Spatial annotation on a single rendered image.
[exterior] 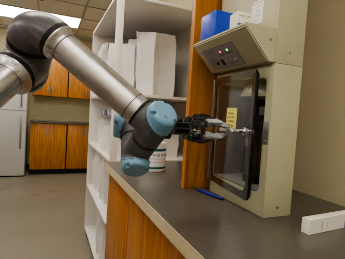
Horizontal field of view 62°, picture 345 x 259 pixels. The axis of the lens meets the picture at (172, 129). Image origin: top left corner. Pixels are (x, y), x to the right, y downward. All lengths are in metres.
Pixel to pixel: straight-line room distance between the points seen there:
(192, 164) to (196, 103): 0.25
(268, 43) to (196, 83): 0.38
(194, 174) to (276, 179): 0.39
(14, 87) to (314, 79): 1.13
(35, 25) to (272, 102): 0.66
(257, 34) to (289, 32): 0.12
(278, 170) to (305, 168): 0.46
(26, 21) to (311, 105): 1.11
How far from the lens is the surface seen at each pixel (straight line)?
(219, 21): 1.06
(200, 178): 1.24
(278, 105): 0.93
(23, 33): 0.80
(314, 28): 1.46
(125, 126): 0.81
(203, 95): 1.20
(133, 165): 0.74
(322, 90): 1.36
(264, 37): 0.92
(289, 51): 0.97
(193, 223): 0.85
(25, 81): 0.83
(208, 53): 1.09
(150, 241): 1.08
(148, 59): 2.08
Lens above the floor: 1.24
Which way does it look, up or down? 3 degrees down
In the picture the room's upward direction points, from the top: 4 degrees clockwise
